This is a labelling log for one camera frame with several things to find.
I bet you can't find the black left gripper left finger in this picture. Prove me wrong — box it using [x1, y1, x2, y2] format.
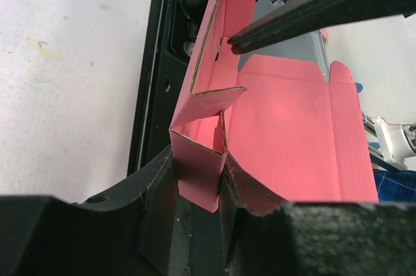
[1, 147, 178, 275]

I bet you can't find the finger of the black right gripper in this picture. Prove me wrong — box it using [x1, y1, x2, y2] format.
[227, 0, 415, 55]

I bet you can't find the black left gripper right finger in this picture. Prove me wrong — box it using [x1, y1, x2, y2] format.
[219, 153, 415, 275]

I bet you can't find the pink cardboard box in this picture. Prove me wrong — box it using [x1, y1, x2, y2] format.
[170, 0, 378, 212]

